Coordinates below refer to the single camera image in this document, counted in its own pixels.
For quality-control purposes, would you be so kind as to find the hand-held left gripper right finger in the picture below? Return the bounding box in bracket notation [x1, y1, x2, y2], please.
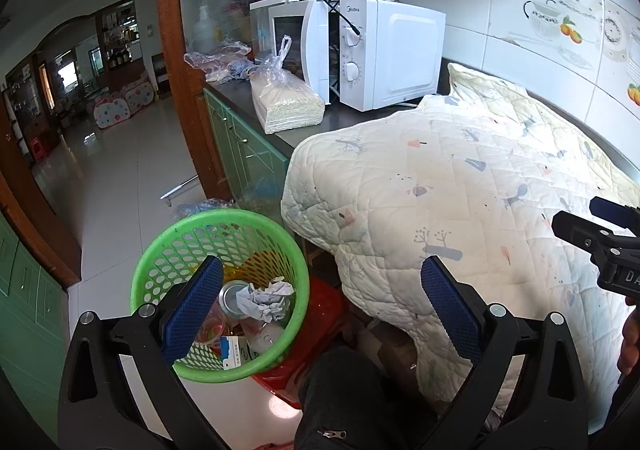
[410, 255, 593, 450]

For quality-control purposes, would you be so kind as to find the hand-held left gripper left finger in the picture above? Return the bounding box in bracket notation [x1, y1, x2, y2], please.
[56, 255, 231, 450]

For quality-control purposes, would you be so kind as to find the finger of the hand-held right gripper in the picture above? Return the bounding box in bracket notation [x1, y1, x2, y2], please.
[589, 196, 640, 236]
[551, 211, 640, 259]

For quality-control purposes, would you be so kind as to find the clear plastic cup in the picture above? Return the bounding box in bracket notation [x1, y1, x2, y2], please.
[195, 301, 236, 347]

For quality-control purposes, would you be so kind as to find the aluminium drink can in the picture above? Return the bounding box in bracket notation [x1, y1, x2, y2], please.
[219, 280, 256, 318]

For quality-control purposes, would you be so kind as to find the blue and white carton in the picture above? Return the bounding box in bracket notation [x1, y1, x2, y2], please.
[219, 334, 254, 371]

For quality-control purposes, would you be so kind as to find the white tissue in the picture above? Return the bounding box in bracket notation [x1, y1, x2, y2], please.
[235, 280, 296, 323]

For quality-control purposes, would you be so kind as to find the green plastic basket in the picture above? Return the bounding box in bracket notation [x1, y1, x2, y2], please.
[130, 208, 311, 384]

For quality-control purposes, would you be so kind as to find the person's right hand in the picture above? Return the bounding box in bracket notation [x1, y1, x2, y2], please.
[617, 302, 640, 376]

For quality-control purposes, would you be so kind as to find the brown cardboard box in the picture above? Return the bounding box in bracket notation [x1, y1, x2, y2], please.
[357, 320, 421, 381]

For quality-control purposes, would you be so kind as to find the clear bag of blue items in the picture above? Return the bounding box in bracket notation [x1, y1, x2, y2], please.
[172, 197, 236, 221]

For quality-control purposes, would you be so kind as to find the white metal rod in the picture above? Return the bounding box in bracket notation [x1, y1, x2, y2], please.
[160, 175, 200, 203]

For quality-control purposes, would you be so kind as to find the red plastic stool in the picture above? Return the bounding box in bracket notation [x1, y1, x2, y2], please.
[250, 277, 351, 403]

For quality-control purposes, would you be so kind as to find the white quilted blanket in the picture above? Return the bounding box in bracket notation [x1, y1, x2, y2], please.
[281, 62, 640, 436]

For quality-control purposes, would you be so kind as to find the green counter cabinet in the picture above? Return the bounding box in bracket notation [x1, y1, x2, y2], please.
[202, 87, 293, 231]
[0, 210, 68, 411]

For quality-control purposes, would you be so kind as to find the polka dot fabric box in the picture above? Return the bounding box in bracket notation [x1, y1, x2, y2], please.
[92, 97, 128, 130]
[122, 80, 156, 113]

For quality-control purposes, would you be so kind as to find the plastic bag of flatbread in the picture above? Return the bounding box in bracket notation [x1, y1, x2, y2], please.
[250, 35, 326, 135]

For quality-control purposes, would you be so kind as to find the white microwave oven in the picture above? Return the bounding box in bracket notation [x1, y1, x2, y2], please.
[305, 0, 447, 112]

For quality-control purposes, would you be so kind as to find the blue plastic bag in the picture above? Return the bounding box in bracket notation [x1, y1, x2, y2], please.
[227, 57, 261, 81]

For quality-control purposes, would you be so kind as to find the clear plastic bag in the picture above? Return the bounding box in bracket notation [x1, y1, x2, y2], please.
[184, 42, 252, 73]

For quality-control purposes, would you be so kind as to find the dark display cabinet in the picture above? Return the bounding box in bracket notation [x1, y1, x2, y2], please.
[0, 65, 46, 156]

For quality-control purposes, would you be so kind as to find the wooden display shelf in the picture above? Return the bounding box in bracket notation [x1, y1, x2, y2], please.
[97, 0, 138, 91]

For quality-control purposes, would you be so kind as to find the white plastic bottle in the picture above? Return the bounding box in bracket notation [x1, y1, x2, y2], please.
[192, 5, 223, 53]

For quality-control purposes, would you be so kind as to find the white countertop appliance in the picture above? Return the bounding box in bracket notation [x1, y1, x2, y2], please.
[249, 0, 321, 81]

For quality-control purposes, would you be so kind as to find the wooden door frame post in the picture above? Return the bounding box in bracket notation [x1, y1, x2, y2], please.
[0, 100, 83, 288]
[154, 0, 233, 203]

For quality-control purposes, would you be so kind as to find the black power cable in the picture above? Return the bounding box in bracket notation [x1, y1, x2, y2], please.
[320, 0, 362, 34]

